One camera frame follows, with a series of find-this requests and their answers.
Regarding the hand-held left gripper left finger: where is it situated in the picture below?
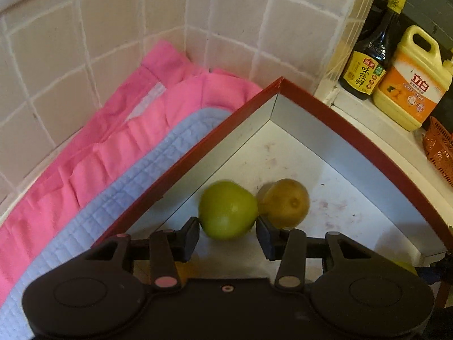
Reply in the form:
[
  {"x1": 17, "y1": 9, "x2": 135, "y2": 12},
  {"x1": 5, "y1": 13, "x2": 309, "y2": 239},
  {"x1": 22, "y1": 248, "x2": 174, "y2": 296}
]
[{"x1": 85, "y1": 216, "x2": 202, "y2": 290}]

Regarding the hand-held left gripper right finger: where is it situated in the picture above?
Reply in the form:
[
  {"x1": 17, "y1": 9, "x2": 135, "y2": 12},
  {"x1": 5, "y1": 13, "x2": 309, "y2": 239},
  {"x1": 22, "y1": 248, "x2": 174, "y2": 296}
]
[{"x1": 255, "y1": 216, "x2": 380, "y2": 290}]

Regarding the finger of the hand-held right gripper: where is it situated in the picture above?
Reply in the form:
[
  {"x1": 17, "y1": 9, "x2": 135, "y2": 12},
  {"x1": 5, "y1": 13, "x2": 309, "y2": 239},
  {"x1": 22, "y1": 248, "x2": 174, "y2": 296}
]
[{"x1": 415, "y1": 262, "x2": 453, "y2": 286}]

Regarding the yellow-brown pear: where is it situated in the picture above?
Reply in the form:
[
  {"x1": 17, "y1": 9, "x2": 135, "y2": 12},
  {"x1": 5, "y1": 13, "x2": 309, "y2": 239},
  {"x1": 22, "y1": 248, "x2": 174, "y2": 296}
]
[{"x1": 255, "y1": 178, "x2": 311, "y2": 229}]

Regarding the large green apple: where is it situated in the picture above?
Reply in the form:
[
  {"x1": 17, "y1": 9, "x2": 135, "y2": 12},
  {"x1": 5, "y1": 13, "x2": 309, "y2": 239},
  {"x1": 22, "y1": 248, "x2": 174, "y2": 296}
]
[{"x1": 198, "y1": 180, "x2": 259, "y2": 241}]

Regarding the red box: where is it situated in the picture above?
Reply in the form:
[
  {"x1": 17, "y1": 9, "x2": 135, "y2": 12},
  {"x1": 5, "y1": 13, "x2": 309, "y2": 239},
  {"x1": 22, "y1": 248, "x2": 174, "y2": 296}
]
[{"x1": 91, "y1": 76, "x2": 453, "y2": 293}]

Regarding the blue quilted mat pink ruffle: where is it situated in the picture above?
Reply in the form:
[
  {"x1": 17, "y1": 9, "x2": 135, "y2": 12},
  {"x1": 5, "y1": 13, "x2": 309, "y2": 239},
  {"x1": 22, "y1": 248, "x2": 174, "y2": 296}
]
[{"x1": 0, "y1": 40, "x2": 264, "y2": 340}]

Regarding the orange plastic basket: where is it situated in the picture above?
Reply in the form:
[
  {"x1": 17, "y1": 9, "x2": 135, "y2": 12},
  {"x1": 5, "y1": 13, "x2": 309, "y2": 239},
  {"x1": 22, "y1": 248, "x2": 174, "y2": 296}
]
[{"x1": 422, "y1": 116, "x2": 453, "y2": 189}]

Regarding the yellow detergent bottle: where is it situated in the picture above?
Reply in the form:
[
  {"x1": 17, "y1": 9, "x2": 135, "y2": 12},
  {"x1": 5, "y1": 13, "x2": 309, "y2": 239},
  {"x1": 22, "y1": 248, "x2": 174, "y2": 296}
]
[{"x1": 372, "y1": 25, "x2": 453, "y2": 132}]

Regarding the dark soy sauce bottle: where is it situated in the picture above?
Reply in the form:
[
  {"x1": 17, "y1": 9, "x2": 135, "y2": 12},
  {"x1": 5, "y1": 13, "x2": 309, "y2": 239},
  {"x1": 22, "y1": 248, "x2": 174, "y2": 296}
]
[{"x1": 339, "y1": 0, "x2": 408, "y2": 101}]

